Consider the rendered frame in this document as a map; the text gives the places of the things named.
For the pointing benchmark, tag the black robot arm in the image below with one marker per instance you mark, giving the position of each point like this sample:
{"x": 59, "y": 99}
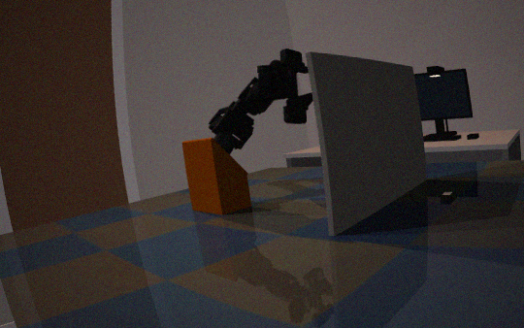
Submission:
{"x": 251, "y": 100}

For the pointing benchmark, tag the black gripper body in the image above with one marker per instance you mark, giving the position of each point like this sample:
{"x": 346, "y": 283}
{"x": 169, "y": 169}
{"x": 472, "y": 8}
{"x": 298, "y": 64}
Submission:
{"x": 287, "y": 87}

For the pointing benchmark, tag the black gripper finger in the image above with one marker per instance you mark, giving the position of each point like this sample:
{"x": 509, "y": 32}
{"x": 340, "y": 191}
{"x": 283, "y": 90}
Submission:
{"x": 301, "y": 102}
{"x": 297, "y": 66}

